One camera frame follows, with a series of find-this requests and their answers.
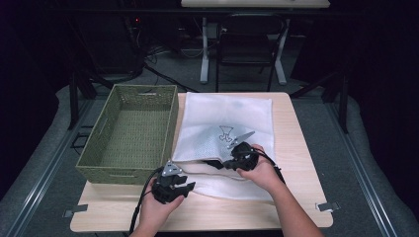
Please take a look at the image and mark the white cloth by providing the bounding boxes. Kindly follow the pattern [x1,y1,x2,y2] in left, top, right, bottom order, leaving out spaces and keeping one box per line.
[171,91,277,202]

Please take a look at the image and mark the metal floor rail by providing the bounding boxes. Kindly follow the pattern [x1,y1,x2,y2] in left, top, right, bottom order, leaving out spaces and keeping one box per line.
[324,98,400,237]
[4,98,97,237]

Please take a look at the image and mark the dark computer case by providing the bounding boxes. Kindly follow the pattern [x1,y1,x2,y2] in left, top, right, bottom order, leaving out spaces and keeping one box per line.
[112,13,146,75]

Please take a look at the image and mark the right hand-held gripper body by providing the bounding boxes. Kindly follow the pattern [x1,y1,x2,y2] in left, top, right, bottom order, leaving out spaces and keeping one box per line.
[226,130,261,172]

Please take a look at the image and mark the metal table bracket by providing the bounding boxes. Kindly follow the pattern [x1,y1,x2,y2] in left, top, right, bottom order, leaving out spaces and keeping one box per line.
[314,200,341,212]
[61,203,90,218]

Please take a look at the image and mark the person's left hand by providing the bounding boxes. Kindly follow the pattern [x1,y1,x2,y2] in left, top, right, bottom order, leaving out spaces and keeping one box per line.
[135,182,186,235]

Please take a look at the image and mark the black floor cables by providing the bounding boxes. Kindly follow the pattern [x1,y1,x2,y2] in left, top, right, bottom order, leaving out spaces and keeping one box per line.
[139,42,200,94]

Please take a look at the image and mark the hand-held gripper cable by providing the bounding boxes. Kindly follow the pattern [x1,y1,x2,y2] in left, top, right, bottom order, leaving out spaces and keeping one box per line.
[252,147,287,185]
[128,167,165,235]

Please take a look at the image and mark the white-legged desk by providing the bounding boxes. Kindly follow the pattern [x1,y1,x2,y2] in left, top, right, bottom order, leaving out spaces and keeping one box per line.
[180,0,331,86]

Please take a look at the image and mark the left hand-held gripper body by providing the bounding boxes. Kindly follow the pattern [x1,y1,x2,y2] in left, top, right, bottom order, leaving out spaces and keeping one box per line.
[150,160,185,204]

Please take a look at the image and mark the green woven basket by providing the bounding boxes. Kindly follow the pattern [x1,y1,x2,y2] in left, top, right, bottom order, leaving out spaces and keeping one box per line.
[75,84,180,185]

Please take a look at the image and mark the right hand-held gripper cable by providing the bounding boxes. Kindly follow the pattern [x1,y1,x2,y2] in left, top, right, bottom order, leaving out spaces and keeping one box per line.
[252,147,287,185]

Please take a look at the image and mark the person's right hand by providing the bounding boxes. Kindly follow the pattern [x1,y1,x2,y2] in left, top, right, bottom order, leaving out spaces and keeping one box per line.
[236,143,284,194]

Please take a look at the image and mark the black metal stand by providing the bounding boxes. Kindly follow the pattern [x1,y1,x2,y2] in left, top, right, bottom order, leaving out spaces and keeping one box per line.
[289,69,351,134]
[66,69,115,131]

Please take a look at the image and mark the black chair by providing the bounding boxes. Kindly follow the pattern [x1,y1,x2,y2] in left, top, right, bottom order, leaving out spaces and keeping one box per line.
[214,13,287,94]

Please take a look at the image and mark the left hand-held gripper cable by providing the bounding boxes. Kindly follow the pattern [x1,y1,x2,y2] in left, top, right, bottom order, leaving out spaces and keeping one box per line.
[128,167,165,235]

